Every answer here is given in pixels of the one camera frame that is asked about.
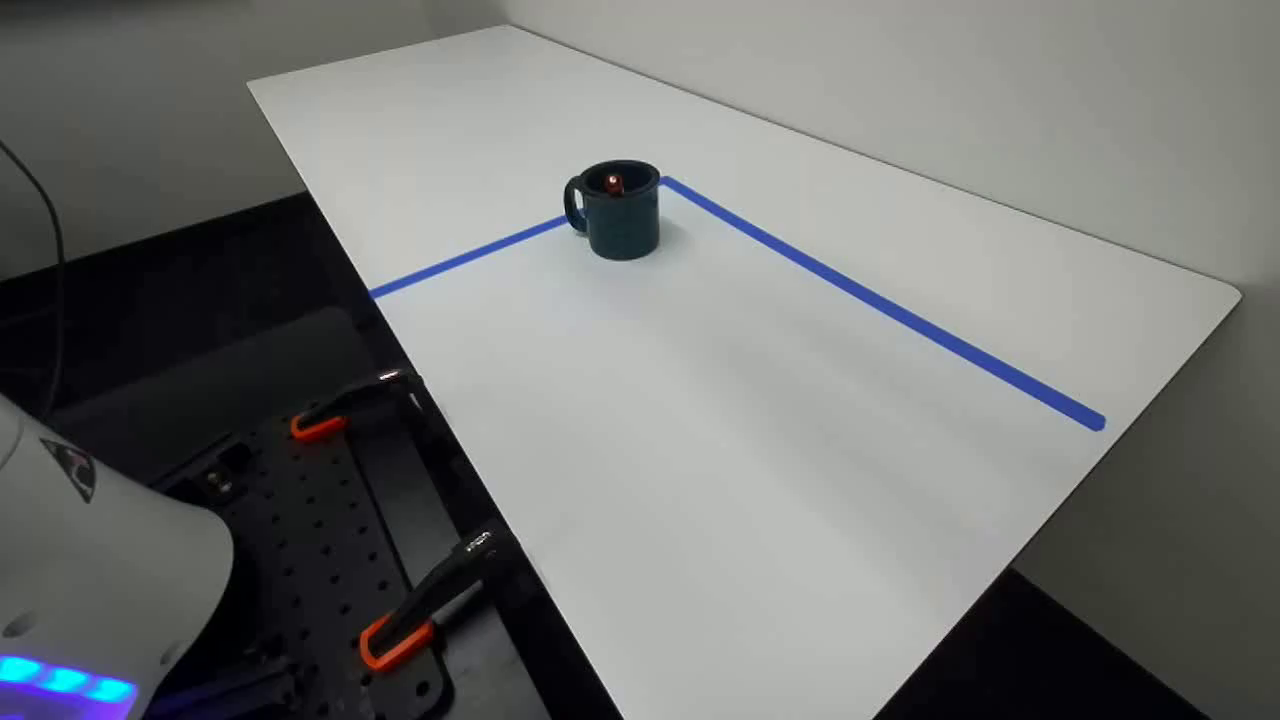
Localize small orange-handled black clamp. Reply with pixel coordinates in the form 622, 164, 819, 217
288, 368, 425, 448

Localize large orange-handled black clamp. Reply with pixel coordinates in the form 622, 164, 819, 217
350, 524, 520, 679

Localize long blue tape line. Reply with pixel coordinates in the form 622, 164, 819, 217
660, 173, 1112, 437

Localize short blue tape line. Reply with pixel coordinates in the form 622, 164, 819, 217
366, 212, 578, 306

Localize dark teal ceramic mug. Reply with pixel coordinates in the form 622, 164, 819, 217
558, 155, 664, 265

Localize black cable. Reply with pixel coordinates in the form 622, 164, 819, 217
0, 136, 70, 422

